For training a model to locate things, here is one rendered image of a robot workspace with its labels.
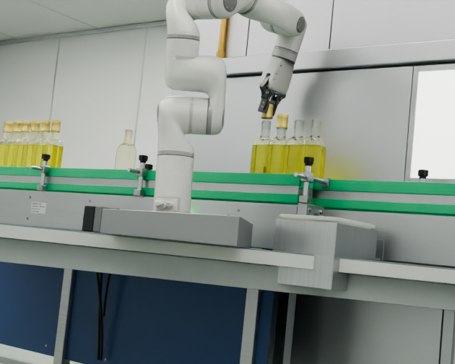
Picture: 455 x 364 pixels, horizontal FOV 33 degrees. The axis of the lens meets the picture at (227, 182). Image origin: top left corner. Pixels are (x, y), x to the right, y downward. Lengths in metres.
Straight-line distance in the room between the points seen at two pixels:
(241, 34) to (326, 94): 0.44
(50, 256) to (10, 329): 0.89
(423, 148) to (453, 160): 0.09
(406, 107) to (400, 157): 0.14
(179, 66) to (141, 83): 5.12
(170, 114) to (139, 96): 5.10
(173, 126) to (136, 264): 0.36
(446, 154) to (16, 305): 1.55
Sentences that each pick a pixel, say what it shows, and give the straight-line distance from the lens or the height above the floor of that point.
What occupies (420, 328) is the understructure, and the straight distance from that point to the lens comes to 2.24.
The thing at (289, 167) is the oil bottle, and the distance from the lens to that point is 2.25.
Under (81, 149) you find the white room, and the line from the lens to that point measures 7.47.
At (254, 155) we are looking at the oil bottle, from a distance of 2.32.
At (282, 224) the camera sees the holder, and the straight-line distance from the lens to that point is 1.88.
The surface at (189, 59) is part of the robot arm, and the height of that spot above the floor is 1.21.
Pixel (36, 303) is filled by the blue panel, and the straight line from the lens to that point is 2.75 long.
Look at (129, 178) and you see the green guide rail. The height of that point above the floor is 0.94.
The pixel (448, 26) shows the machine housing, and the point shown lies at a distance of 2.33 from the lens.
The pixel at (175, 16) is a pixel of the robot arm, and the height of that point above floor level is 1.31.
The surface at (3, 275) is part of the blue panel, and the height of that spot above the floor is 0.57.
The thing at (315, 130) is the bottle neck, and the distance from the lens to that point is 2.24.
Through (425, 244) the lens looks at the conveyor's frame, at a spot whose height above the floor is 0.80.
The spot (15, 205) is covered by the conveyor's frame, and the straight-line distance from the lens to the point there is 2.85.
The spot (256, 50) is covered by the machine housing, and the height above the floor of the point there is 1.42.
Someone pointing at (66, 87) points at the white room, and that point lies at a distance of 7.79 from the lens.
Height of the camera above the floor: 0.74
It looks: 5 degrees up
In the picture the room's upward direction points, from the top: 6 degrees clockwise
